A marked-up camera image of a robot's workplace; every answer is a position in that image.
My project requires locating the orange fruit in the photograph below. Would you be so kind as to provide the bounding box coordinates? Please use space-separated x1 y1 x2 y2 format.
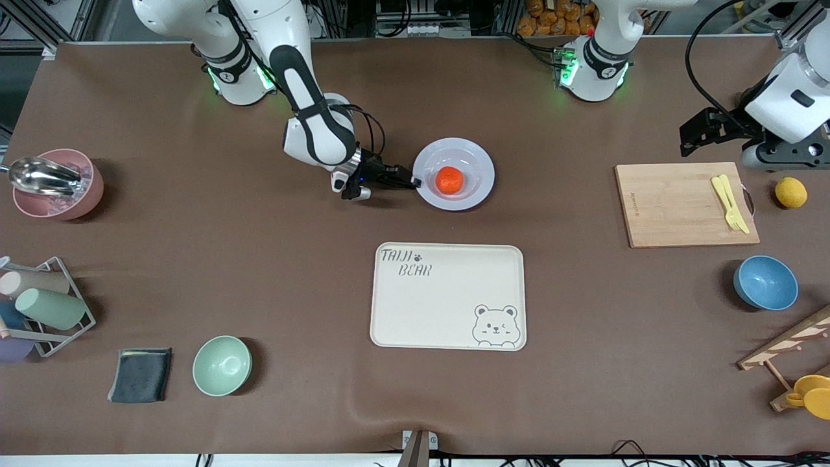
435 166 465 195

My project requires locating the white round plate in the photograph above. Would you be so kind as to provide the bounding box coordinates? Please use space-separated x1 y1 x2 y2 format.
412 138 495 211

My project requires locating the yellow plastic knife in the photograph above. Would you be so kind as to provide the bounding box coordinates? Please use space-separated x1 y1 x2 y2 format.
718 174 751 235

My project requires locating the wooden cutting board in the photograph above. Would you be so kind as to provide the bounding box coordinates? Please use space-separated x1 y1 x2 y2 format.
615 162 761 249

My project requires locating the yellow plastic fork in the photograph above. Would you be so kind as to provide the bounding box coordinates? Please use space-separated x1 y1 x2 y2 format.
711 176 744 233

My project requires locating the yellow lemon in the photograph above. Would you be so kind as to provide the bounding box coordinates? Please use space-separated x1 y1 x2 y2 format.
775 177 809 209

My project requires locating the cream tray with bear print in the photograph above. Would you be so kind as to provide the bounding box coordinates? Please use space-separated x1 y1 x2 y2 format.
370 243 527 352

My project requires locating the blue bowl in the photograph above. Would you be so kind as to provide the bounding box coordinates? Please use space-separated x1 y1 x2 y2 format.
733 256 800 311

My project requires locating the brown bread roll pile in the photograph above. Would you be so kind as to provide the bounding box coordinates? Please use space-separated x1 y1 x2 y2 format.
517 0 597 37

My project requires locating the wooden dish rack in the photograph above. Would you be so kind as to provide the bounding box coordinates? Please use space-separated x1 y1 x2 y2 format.
738 305 830 413

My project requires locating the mint green bowl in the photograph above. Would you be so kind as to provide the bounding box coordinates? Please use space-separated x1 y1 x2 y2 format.
192 335 253 397

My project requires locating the yellow plastic cup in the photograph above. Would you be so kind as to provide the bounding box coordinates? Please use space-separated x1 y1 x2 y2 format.
792 374 830 400
803 387 830 421

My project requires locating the pink bowl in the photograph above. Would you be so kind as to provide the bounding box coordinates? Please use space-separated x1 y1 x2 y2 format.
13 149 104 220

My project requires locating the folded grey cloth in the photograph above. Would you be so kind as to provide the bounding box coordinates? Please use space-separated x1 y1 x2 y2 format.
108 348 173 404

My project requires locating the clear ice cube pile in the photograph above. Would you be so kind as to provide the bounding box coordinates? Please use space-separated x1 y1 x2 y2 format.
19 163 95 215

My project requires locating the metal scoop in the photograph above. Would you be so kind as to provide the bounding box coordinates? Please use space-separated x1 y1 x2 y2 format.
0 156 84 197

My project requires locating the green cup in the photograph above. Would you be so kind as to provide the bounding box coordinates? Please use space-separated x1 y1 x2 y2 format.
15 287 88 331

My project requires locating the beige cup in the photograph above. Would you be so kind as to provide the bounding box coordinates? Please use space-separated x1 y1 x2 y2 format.
0 269 71 299

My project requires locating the dark blue cup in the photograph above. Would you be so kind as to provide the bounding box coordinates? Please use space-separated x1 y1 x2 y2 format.
0 300 27 329

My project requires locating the purple cup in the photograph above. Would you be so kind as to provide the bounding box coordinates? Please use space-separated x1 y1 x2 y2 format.
0 334 36 363

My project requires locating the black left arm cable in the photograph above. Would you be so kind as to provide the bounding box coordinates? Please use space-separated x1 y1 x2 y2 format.
685 0 756 134

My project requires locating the aluminium frame profile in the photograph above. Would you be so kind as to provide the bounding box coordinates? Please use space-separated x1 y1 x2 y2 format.
0 0 98 53
775 0 830 47

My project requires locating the metal table edge bracket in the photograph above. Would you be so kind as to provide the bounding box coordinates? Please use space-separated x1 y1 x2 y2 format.
401 429 439 467

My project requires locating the white wire cup rack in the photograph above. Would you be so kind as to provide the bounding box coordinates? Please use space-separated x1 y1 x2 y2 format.
0 256 97 358

